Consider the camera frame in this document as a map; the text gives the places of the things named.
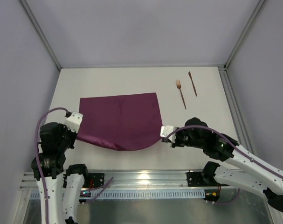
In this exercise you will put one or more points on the copper fork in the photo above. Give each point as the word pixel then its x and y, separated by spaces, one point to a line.
pixel 178 85

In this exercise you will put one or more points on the aluminium right side rail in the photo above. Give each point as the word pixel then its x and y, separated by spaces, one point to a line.
pixel 235 111

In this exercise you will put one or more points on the purple satin napkin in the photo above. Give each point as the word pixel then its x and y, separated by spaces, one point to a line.
pixel 121 123

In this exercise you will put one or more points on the aluminium corner post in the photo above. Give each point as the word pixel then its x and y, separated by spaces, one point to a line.
pixel 34 22
pixel 246 31

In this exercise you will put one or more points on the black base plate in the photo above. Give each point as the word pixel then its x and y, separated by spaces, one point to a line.
pixel 195 179
pixel 94 180

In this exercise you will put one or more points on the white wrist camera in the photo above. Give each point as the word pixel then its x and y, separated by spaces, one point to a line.
pixel 73 122
pixel 167 130

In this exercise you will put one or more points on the copper knife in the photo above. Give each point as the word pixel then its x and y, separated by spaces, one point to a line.
pixel 193 85

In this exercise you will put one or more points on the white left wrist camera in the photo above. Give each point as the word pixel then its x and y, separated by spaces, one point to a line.
pixel 73 122

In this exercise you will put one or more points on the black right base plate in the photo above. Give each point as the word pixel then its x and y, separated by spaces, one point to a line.
pixel 195 179

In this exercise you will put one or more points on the aluminium right corner post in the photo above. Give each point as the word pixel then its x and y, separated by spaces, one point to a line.
pixel 246 31

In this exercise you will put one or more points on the aluminium rail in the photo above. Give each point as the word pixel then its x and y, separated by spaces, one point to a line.
pixel 235 111
pixel 147 179

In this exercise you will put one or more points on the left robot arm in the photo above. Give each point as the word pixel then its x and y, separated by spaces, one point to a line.
pixel 59 188

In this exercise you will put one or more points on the aluminium front rail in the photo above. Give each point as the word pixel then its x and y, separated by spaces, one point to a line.
pixel 147 179

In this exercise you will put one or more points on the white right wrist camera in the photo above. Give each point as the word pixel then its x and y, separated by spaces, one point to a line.
pixel 167 130

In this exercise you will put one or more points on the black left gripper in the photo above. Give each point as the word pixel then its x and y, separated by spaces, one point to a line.
pixel 71 134

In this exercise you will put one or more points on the aluminium left corner post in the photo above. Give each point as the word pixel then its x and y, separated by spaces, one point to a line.
pixel 34 22

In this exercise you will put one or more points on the slotted grey cable duct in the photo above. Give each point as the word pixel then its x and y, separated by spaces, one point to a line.
pixel 130 194

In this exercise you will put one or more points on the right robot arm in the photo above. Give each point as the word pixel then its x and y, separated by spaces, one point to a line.
pixel 253 174

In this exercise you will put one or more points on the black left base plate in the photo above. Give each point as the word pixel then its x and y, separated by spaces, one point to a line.
pixel 94 180

